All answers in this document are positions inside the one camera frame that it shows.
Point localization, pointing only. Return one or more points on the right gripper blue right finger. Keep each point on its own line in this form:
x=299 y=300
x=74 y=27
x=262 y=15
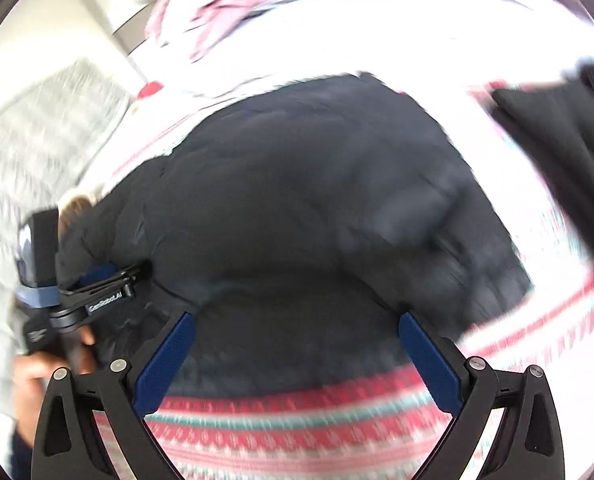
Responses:
x=528 y=442

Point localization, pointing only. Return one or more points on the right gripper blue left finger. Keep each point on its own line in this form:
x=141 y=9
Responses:
x=67 y=445

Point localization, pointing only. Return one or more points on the black quilted puffer jacket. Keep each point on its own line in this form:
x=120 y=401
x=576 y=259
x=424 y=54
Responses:
x=297 y=226

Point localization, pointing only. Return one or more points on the person's left hand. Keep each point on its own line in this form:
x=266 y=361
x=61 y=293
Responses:
x=29 y=375

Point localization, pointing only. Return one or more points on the small red object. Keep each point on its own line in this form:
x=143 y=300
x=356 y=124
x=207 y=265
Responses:
x=148 y=90

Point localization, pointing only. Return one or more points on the dark grey garment at right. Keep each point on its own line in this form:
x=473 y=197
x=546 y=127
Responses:
x=555 y=127

